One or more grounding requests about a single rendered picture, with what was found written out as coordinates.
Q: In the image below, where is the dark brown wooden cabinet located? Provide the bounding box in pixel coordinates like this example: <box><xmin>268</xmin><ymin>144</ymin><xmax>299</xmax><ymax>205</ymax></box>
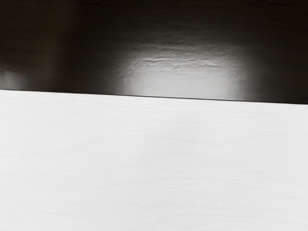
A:
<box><xmin>0</xmin><ymin>0</ymin><xmax>308</xmax><ymax>105</ymax></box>

